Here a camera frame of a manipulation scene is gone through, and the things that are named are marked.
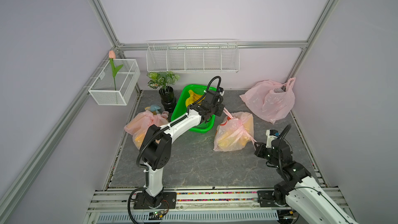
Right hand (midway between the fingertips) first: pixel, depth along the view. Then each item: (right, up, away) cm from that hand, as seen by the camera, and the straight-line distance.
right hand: (255, 142), depth 82 cm
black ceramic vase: (-51, +23, +20) cm, 59 cm away
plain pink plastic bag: (+22, +23, +26) cm, 41 cm away
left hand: (-18, +20, +7) cm, 28 cm away
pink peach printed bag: (-10, +5, +1) cm, 11 cm away
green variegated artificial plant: (-52, +35, +7) cm, 63 cm away
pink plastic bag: (-65, +9, +7) cm, 66 cm away
